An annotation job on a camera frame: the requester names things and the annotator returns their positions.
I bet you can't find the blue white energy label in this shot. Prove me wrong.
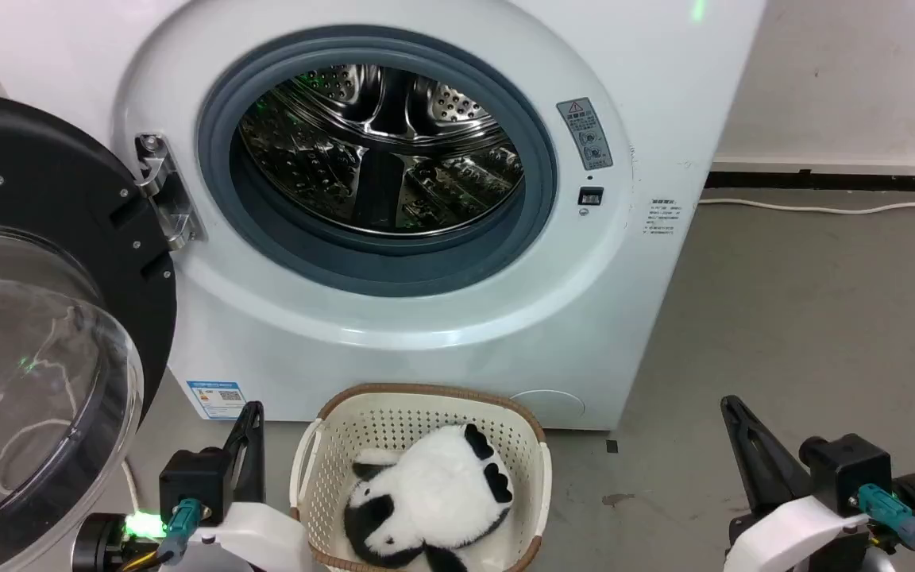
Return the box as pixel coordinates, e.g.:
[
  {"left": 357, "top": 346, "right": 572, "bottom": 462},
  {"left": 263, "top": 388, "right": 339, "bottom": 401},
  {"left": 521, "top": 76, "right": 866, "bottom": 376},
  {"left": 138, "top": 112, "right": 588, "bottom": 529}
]
[{"left": 186, "top": 381, "right": 248, "bottom": 421}]

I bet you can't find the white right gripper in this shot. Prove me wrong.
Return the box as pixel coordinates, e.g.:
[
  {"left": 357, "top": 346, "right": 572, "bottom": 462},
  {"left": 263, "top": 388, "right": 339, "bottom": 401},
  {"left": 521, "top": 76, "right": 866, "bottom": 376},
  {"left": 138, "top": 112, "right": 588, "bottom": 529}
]
[{"left": 720, "top": 395, "right": 873, "bottom": 572}]

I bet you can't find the round white filter cover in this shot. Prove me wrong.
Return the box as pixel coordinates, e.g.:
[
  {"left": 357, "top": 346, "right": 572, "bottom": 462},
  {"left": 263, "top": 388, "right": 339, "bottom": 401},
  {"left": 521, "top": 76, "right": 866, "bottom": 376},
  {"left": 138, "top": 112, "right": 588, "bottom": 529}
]
[{"left": 509, "top": 388, "right": 585, "bottom": 426}]

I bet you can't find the black and white plush panda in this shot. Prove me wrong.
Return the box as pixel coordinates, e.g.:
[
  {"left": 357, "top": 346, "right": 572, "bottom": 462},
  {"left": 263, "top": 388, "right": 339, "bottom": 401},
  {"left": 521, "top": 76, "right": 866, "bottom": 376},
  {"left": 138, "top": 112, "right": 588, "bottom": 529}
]
[{"left": 342, "top": 423, "right": 515, "bottom": 572}]

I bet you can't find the teal camera cable plug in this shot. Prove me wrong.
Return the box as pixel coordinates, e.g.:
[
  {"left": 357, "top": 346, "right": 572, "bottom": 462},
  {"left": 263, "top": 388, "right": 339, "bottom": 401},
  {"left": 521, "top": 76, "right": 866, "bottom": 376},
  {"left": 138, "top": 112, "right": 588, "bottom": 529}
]
[
  {"left": 157, "top": 499, "right": 204, "bottom": 566},
  {"left": 855, "top": 483, "right": 915, "bottom": 551}
]

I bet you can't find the steel washing machine drum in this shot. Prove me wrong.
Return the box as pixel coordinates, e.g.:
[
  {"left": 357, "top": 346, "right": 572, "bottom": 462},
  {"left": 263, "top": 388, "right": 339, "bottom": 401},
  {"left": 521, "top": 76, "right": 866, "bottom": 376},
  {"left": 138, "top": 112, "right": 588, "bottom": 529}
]
[{"left": 237, "top": 64, "right": 525, "bottom": 238}]

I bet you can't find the small white text label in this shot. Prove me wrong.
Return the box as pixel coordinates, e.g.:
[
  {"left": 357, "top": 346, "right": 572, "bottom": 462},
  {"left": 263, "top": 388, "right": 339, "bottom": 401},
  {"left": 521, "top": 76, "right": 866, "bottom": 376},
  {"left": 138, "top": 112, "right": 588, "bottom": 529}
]
[{"left": 644, "top": 197, "right": 682, "bottom": 237}]

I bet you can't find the grey rubber door gasket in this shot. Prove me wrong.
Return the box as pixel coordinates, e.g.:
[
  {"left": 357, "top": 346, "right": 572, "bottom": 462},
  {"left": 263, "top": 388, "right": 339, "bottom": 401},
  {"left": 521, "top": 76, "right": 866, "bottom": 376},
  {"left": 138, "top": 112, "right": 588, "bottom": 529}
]
[{"left": 197, "top": 25, "right": 560, "bottom": 299}]

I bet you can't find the thin white cable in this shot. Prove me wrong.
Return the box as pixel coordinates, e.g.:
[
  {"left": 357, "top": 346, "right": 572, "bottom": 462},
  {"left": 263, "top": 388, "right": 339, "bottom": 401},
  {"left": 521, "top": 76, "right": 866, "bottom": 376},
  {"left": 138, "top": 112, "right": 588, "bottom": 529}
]
[{"left": 121, "top": 459, "right": 142, "bottom": 517}]

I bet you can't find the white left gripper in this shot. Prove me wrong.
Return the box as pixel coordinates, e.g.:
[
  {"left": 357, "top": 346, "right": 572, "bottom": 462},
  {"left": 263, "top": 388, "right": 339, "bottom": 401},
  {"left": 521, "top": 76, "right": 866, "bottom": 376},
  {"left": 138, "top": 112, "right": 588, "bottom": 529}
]
[{"left": 186, "top": 401, "right": 314, "bottom": 572}]

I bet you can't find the cream plastic laundry basket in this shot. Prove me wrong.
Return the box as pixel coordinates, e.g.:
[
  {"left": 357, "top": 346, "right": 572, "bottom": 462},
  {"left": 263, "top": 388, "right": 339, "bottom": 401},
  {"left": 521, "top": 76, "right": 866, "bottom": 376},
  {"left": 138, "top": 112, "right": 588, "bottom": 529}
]
[{"left": 289, "top": 383, "right": 554, "bottom": 572}]

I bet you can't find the black baseboard strip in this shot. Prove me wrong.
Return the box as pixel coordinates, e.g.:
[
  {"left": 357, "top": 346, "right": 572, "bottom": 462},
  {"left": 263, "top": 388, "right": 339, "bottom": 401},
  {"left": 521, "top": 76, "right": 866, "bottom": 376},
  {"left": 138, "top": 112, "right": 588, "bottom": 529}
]
[{"left": 704, "top": 169, "right": 915, "bottom": 192}]

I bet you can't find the teal left camera cable plug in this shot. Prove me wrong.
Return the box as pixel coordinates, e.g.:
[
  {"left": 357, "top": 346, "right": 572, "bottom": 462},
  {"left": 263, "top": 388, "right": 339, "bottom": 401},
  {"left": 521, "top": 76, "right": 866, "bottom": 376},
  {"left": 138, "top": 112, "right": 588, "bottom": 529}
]
[{"left": 157, "top": 499, "right": 204, "bottom": 566}]

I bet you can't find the grey warning sticker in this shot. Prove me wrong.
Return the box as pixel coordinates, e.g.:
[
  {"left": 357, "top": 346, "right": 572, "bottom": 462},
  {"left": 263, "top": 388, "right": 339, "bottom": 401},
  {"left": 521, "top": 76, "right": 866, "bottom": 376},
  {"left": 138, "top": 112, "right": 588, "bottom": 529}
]
[{"left": 557, "top": 98, "right": 614, "bottom": 171}]

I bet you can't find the white front-load washing machine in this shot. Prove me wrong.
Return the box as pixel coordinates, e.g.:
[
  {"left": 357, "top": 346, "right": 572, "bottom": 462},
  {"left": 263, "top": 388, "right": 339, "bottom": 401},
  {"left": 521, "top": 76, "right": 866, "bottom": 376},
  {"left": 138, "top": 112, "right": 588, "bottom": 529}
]
[{"left": 0, "top": 0, "right": 768, "bottom": 434}]

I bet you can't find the white floor cable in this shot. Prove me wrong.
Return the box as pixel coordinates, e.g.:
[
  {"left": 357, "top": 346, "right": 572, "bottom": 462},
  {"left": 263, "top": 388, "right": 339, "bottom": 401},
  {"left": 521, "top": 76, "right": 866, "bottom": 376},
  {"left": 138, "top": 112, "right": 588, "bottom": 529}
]
[{"left": 698, "top": 191, "right": 915, "bottom": 216}]

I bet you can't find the teal right camera cable plug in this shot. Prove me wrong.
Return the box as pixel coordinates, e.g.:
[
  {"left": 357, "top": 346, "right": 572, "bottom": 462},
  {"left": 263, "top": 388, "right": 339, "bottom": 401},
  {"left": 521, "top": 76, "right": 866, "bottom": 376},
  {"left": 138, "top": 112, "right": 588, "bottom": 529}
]
[{"left": 855, "top": 483, "right": 915, "bottom": 551}]

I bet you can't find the black washer door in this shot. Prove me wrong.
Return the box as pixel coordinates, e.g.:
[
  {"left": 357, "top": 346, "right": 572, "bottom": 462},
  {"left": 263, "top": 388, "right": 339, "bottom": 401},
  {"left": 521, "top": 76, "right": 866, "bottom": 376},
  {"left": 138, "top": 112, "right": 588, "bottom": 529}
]
[{"left": 0, "top": 89, "right": 179, "bottom": 572}]

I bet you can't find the metal door hinge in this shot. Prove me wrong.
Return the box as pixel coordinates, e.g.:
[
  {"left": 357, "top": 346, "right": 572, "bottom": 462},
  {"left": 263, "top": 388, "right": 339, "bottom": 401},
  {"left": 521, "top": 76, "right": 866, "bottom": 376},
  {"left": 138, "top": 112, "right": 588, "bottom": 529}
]
[{"left": 134, "top": 133, "right": 206, "bottom": 251}]

